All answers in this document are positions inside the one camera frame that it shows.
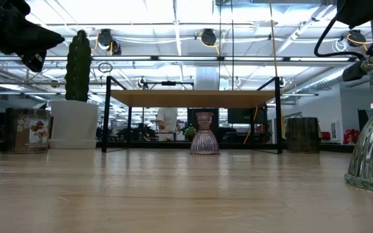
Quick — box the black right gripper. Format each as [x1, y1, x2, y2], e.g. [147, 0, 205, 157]
[336, 0, 373, 82]

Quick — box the printed tin can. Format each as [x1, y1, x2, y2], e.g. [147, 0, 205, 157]
[4, 107, 51, 154]

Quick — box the pink ribbed glass candlestick holder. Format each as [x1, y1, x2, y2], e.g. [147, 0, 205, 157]
[189, 111, 221, 155]

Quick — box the tall green cactus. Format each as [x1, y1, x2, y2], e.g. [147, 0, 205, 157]
[64, 29, 93, 103]

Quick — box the red container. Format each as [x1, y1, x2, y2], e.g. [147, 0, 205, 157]
[343, 128, 361, 145]

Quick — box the white plant pot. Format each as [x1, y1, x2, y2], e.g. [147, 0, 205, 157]
[48, 99, 100, 150]

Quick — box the person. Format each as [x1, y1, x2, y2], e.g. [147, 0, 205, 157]
[155, 107, 180, 142]

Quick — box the small green potted plant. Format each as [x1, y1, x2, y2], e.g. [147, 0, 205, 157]
[183, 126, 198, 142]

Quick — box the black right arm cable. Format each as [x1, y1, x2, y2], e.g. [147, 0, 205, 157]
[313, 16, 367, 61]

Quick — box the black ceiling cord reel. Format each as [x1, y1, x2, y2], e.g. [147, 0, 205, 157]
[201, 28, 218, 47]
[347, 29, 367, 48]
[110, 39, 122, 56]
[97, 28, 113, 51]

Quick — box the yellow hanging cable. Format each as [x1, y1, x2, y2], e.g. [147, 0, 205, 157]
[268, 0, 286, 139]

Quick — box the wooden shelf black metal frame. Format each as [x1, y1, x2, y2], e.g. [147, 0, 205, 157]
[101, 75, 284, 155]

